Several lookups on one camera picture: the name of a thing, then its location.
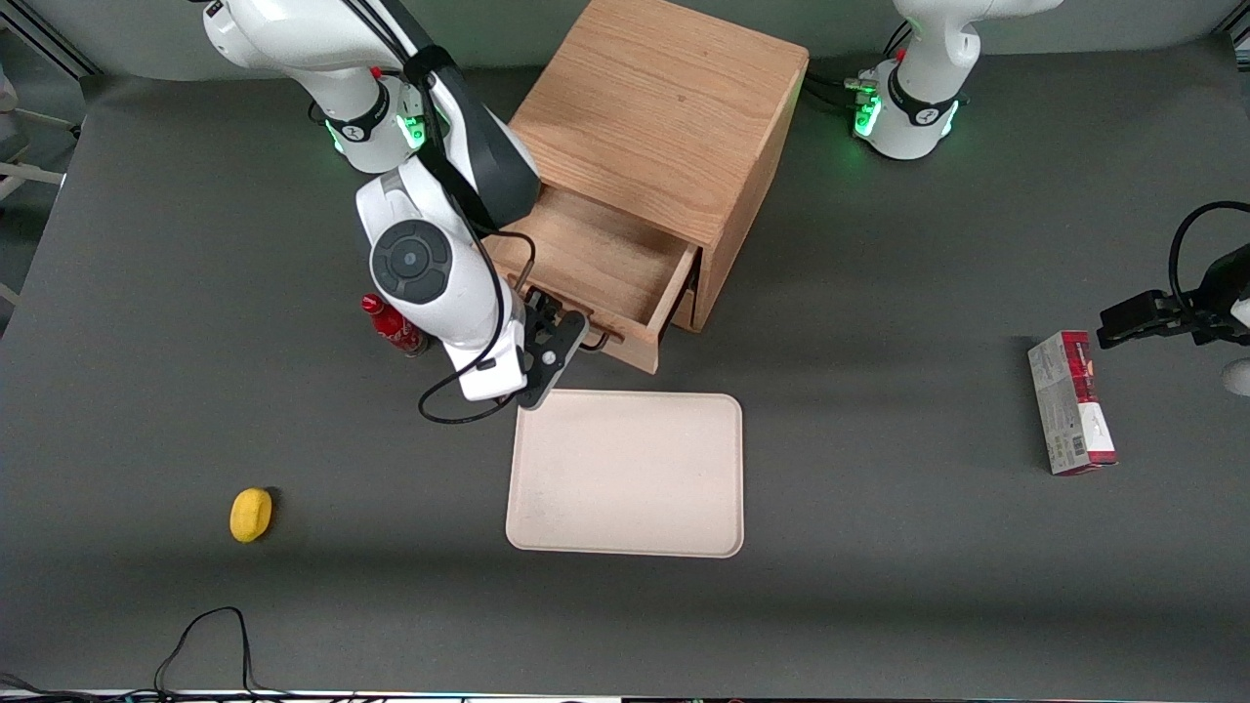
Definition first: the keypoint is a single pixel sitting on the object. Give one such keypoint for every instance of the yellow lemon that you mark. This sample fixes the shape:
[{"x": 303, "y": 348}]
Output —
[{"x": 250, "y": 515}]

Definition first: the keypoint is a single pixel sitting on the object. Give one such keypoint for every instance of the red and grey carton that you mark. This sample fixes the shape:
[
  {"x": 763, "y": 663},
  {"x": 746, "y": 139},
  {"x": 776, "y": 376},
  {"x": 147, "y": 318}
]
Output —
[{"x": 1069, "y": 410}]

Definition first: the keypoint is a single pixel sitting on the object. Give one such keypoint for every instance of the aluminium frame rail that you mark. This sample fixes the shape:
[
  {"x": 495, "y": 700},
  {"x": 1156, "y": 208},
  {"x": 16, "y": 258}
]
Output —
[
  {"x": 1235, "y": 34},
  {"x": 59, "y": 44}
]

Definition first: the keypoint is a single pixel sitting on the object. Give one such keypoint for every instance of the oak wooden drawer cabinet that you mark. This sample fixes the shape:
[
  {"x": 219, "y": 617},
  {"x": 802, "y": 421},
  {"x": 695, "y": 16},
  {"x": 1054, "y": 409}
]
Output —
[{"x": 664, "y": 107}]

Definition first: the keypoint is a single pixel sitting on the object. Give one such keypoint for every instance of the white metal frame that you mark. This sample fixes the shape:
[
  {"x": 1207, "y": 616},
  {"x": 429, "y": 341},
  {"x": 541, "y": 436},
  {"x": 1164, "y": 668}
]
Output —
[{"x": 29, "y": 179}]

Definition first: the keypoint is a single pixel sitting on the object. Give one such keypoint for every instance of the beige rectangular tray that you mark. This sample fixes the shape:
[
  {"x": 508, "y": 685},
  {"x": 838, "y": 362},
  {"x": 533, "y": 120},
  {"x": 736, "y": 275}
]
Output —
[{"x": 625, "y": 474}]

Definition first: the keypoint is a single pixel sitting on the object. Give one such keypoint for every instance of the red cola bottle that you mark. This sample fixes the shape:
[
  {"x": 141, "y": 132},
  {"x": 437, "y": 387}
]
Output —
[{"x": 394, "y": 330}]

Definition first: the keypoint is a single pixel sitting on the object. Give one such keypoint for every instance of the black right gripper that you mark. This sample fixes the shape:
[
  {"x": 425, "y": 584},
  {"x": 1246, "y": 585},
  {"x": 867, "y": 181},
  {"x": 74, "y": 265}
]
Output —
[{"x": 540, "y": 310}]

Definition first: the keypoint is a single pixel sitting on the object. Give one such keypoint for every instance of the wooden cabinet drawer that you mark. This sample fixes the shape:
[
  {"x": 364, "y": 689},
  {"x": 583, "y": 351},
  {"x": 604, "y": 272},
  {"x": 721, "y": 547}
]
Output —
[
  {"x": 596, "y": 259},
  {"x": 688, "y": 310}
]

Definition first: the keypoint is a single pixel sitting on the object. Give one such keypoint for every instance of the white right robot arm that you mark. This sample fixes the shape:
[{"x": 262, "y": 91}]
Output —
[{"x": 430, "y": 283}]

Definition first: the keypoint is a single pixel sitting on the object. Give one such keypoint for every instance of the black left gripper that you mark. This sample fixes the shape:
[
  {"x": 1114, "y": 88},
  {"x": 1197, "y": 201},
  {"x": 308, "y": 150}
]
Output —
[{"x": 1223, "y": 293}]

